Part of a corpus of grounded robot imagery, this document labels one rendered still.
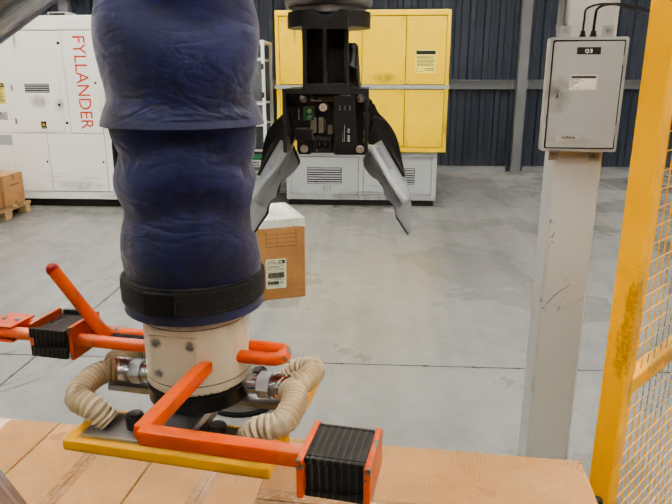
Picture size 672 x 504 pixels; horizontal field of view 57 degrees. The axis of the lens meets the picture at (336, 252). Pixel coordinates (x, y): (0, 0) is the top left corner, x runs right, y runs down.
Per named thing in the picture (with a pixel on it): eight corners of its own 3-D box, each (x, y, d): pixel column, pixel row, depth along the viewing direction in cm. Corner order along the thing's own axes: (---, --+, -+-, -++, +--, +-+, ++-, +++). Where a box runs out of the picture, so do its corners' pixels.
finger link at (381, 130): (376, 196, 58) (322, 119, 56) (376, 192, 60) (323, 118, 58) (418, 167, 57) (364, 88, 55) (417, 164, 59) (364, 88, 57)
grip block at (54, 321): (105, 339, 112) (102, 309, 111) (71, 362, 103) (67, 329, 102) (64, 335, 114) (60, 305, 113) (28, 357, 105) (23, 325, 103)
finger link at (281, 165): (217, 224, 55) (275, 140, 53) (232, 210, 61) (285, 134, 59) (246, 244, 56) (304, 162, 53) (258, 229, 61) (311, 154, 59)
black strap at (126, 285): (282, 275, 108) (282, 254, 107) (232, 325, 86) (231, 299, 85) (164, 267, 113) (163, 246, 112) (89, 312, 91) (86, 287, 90)
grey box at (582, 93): (611, 150, 173) (624, 37, 164) (616, 152, 168) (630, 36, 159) (537, 149, 175) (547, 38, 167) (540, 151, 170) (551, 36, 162)
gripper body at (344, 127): (279, 161, 52) (275, 6, 48) (293, 149, 60) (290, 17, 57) (371, 161, 51) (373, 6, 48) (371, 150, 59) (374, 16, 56)
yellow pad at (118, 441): (290, 442, 98) (289, 414, 97) (269, 481, 89) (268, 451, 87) (99, 417, 106) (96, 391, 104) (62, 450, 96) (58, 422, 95)
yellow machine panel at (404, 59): (437, 195, 909) (445, 15, 842) (443, 207, 822) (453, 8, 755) (287, 193, 923) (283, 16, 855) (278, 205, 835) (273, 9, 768)
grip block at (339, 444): (382, 463, 76) (382, 427, 74) (369, 509, 67) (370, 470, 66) (315, 454, 77) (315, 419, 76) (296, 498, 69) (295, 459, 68)
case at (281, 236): (181, 310, 288) (175, 226, 277) (175, 283, 325) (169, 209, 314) (306, 296, 306) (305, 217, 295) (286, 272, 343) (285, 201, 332)
